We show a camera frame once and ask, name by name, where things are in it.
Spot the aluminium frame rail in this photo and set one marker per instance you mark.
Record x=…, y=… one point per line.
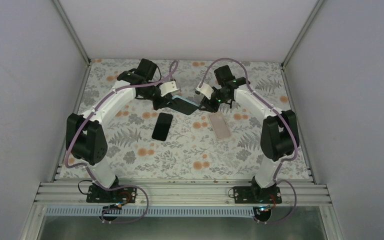
x=70, y=69
x=292, y=84

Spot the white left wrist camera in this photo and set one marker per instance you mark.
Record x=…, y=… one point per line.
x=169, y=87

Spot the aluminium front rail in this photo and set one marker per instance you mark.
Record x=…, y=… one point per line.
x=185, y=193

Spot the black smartphone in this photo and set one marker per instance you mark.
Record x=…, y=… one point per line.
x=162, y=127

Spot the aluminium frame left rail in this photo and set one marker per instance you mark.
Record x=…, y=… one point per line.
x=70, y=69

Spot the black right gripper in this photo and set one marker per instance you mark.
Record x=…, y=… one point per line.
x=211, y=108

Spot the aluminium frame right rail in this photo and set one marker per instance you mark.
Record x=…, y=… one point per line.
x=292, y=84

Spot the cream phone case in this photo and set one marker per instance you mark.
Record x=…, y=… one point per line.
x=219, y=125

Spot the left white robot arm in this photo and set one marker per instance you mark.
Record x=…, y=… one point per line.
x=85, y=140

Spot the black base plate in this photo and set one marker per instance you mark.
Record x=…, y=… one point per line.
x=124, y=195
x=257, y=195

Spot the phone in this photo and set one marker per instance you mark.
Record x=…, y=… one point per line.
x=183, y=105

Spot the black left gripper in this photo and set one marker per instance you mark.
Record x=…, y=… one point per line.
x=163, y=102

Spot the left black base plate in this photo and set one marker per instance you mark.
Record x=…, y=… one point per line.
x=124, y=195

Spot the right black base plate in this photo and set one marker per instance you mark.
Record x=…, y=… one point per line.
x=257, y=195

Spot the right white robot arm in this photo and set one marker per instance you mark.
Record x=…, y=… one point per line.
x=279, y=140

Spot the white slotted cable duct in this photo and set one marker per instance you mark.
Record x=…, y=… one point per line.
x=153, y=211

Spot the floral patterned table mat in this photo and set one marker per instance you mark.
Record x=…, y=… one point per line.
x=191, y=150

